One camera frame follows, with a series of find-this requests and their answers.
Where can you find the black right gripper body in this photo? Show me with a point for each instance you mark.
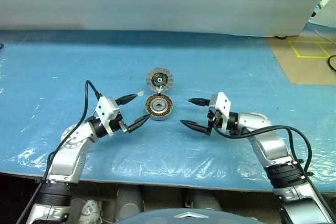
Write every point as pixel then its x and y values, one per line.
pixel 212 116

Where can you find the grey robot torso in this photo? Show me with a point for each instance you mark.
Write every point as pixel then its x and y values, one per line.
pixel 157 217

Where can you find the white slanted panel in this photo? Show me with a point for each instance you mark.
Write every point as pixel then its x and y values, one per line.
pixel 328 14

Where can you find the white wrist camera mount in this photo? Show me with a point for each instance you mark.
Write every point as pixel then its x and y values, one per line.
pixel 103 108
pixel 223 103

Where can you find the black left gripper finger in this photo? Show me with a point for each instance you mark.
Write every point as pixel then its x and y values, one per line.
pixel 126 99
pixel 139 123

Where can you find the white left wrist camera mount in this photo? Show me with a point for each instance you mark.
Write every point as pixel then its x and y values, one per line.
pixel 103 108

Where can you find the silver round motor cover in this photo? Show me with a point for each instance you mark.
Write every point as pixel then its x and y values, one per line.
pixel 151 77

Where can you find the motor stator with copper windings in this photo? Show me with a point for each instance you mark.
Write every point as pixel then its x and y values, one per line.
pixel 165 115

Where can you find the blue plastic table sheet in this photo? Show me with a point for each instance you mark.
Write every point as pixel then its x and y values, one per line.
pixel 78 64

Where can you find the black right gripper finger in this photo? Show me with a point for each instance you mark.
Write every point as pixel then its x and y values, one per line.
pixel 197 127
pixel 200 102

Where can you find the small beige tape piece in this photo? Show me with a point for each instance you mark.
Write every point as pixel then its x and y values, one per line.
pixel 141 93

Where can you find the black board foot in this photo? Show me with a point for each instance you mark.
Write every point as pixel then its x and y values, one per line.
pixel 281 37

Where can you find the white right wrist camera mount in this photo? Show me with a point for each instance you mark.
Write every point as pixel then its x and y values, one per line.
pixel 223 103

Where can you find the grey rounded cylinder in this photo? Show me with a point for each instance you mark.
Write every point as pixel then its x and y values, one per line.
pixel 204 201
pixel 128 203

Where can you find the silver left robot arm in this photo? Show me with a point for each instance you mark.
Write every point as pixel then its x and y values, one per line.
pixel 65 161

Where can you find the brown cardboard sheet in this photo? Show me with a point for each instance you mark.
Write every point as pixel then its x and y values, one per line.
pixel 302 72

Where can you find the white crumpled object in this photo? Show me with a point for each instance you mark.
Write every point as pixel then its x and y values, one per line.
pixel 92 209

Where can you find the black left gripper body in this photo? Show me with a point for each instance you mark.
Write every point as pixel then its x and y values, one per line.
pixel 116 123

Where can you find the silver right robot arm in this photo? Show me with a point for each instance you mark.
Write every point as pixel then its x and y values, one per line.
pixel 270 142

